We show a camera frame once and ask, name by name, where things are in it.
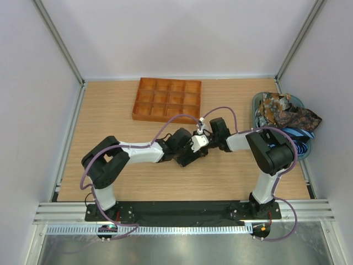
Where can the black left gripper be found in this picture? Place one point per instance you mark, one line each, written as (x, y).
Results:
(186, 159)

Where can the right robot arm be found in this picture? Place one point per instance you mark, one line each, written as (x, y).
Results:
(272, 151)

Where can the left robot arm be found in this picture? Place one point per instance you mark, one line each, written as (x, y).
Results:
(107, 160)

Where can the orange compartment tray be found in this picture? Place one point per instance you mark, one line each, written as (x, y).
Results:
(160, 99)

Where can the mustard floral tie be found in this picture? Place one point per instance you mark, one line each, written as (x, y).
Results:
(270, 108)

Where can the dark brown paisley tie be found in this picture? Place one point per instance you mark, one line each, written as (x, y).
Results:
(301, 118)

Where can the blue striped tie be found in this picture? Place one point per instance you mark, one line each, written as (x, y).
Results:
(302, 140)

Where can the teal plastic basket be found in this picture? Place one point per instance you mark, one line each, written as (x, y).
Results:
(297, 103)

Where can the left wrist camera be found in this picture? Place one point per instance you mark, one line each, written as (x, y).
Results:
(198, 142)

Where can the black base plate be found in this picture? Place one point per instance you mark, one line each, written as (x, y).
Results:
(192, 214)

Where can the white slotted cable duct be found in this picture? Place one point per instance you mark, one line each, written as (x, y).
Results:
(109, 229)

